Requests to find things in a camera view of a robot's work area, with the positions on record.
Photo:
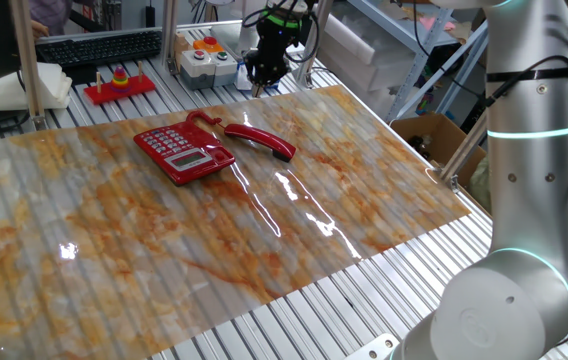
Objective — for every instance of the brown cardboard box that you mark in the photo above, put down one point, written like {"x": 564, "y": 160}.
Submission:
{"x": 434, "y": 132}

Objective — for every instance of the purple sleeved forearm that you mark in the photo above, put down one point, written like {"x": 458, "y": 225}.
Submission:
{"x": 51, "y": 12}

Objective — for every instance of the pink paper sheet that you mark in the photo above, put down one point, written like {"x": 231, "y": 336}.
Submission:
{"x": 434, "y": 22}

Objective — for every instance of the green fabric bag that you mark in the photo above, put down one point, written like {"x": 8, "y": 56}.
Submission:
{"x": 479, "y": 185}

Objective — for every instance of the aluminium frame post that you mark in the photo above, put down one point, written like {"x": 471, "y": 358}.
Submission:
{"x": 29, "y": 75}
{"x": 168, "y": 30}
{"x": 459, "y": 160}
{"x": 325, "y": 10}

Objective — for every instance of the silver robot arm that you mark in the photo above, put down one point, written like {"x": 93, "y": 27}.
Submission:
{"x": 534, "y": 210}

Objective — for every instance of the person's bare hand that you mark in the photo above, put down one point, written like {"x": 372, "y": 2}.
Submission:
{"x": 39, "y": 30}

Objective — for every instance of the black keyboard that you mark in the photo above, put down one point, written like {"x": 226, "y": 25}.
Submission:
{"x": 99, "y": 47}

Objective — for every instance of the translucent storage bin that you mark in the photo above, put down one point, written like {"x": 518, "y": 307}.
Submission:
{"x": 364, "y": 55}

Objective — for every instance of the red peg toy base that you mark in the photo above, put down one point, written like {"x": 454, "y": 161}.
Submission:
{"x": 124, "y": 95}

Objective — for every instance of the grey metal shelf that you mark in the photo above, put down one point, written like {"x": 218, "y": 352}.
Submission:
{"x": 389, "y": 27}

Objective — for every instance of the grey two-button box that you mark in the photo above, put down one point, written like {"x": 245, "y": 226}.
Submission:
{"x": 204, "y": 72}

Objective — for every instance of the red telephone handset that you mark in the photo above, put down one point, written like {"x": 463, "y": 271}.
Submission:
{"x": 259, "y": 136}

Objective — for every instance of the orange marble pattern mat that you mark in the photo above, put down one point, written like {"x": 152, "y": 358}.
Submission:
{"x": 164, "y": 240}

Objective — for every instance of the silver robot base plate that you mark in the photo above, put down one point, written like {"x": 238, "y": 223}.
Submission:
{"x": 374, "y": 350}

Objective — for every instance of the rainbow stacking rings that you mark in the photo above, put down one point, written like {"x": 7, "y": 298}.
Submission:
{"x": 120, "y": 80}

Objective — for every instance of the red telephone base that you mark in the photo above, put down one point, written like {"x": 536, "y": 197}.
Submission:
{"x": 204, "y": 150}

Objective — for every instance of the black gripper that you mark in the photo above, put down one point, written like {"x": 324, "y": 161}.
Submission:
{"x": 271, "y": 55}

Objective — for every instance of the orange emergency stop button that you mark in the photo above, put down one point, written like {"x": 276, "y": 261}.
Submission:
{"x": 209, "y": 46}

